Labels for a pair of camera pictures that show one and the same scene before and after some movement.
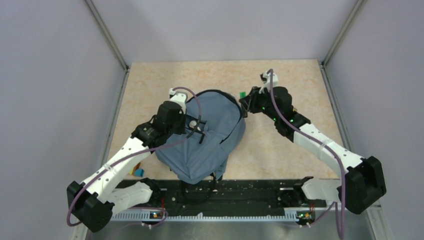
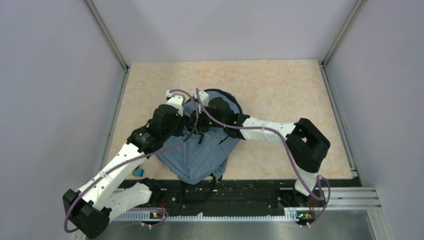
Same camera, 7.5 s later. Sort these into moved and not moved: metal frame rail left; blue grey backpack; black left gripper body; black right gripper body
Moved: black right gripper body
Not moved: metal frame rail left; black left gripper body; blue grey backpack
